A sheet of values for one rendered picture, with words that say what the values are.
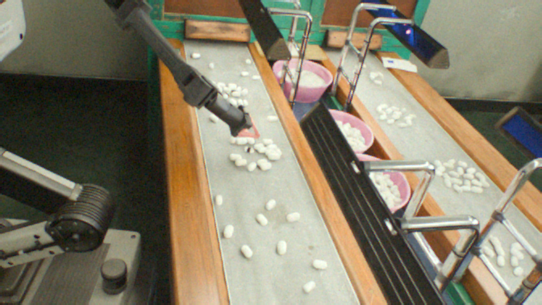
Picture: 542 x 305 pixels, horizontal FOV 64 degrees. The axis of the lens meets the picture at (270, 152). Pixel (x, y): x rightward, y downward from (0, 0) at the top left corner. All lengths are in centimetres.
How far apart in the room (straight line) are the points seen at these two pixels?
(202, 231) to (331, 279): 34
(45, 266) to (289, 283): 74
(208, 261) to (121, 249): 47
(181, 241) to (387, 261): 54
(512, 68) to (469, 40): 53
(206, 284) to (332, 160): 39
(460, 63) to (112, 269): 303
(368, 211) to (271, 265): 40
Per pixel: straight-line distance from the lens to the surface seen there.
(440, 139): 182
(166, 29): 210
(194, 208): 117
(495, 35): 376
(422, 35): 167
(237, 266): 109
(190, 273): 103
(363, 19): 232
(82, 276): 142
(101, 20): 296
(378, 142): 161
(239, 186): 129
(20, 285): 141
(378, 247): 74
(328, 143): 92
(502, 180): 169
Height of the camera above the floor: 158
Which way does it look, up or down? 36 degrees down
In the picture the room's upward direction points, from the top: 11 degrees clockwise
